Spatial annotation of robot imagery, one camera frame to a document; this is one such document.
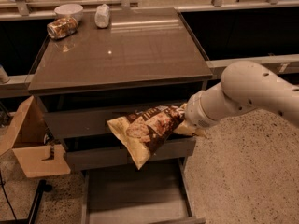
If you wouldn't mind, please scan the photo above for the black cable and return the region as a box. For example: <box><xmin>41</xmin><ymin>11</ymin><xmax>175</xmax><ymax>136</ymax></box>
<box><xmin>0</xmin><ymin>168</ymin><xmax>19</xmax><ymax>224</ymax></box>

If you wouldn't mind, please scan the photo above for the middle grey drawer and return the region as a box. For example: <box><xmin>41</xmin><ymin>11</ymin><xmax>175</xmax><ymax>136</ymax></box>
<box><xmin>64</xmin><ymin>133</ymin><xmax>196</xmax><ymax>172</ymax></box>

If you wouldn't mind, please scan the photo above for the bottom grey drawer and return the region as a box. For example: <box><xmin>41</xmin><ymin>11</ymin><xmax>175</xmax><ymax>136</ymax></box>
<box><xmin>80</xmin><ymin>158</ymin><xmax>206</xmax><ymax>224</ymax></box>

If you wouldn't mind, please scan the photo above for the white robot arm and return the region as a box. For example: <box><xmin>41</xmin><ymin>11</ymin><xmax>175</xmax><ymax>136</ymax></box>
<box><xmin>174</xmin><ymin>61</ymin><xmax>299</xmax><ymax>136</ymax></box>

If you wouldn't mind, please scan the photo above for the open cardboard box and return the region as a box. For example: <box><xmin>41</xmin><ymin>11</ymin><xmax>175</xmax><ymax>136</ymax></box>
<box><xmin>0</xmin><ymin>96</ymin><xmax>71</xmax><ymax>178</ymax></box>

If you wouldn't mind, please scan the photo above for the top grey drawer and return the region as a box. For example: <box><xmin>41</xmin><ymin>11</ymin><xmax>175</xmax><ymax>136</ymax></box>
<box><xmin>39</xmin><ymin>83</ymin><xmax>206</xmax><ymax>140</ymax></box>

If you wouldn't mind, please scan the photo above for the grey drawer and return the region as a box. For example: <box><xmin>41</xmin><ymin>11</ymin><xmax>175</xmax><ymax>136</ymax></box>
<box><xmin>80</xmin><ymin>158</ymin><xmax>206</xmax><ymax>224</ymax></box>
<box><xmin>64</xmin><ymin>133</ymin><xmax>196</xmax><ymax>172</ymax></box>
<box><xmin>39</xmin><ymin>83</ymin><xmax>206</xmax><ymax>140</ymax></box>

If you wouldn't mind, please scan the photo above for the white crumpled plastic bottle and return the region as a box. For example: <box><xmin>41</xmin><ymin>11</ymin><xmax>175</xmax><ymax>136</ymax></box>
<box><xmin>94</xmin><ymin>4</ymin><xmax>110</xmax><ymax>28</ymax></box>

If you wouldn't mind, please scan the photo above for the lying patterned soda can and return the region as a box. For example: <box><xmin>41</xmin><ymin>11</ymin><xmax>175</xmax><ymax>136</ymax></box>
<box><xmin>47</xmin><ymin>17</ymin><xmax>78</xmax><ymax>40</ymax></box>

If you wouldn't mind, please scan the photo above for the black stand base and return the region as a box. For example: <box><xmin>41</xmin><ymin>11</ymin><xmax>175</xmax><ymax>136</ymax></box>
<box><xmin>0</xmin><ymin>179</ymin><xmax>52</xmax><ymax>224</ymax></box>

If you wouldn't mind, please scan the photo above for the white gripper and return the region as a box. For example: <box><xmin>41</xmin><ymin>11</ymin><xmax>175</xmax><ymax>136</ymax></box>
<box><xmin>173</xmin><ymin>83</ymin><xmax>254</xmax><ymax>137</ymax></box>

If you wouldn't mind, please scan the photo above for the white bowl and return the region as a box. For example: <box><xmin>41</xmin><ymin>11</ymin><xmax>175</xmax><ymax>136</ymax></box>
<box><xmin>54</xmin><ymin>4</ymin><xmax>83</xmax><ymax>22</ymax></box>

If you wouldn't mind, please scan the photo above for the grey drawer cabinet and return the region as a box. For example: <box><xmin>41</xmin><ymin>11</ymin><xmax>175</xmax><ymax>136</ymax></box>
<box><xmin>29</xmin><ymin>8</ymin><xmax>212</xmax><ymax>224</ymax></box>

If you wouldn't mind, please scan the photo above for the metal railing frame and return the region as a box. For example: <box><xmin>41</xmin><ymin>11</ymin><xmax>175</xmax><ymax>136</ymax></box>
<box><xmin>1</xmin><ymin>0</ymin><xmax>298</xmax><ymax>98</ymax></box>

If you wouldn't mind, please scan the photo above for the brown chip bag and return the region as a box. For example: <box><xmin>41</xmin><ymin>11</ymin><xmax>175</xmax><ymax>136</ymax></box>
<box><xmin>107</xmin><ymin>105</ymin><xmax>184</xmax><ymax>169</ymax></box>

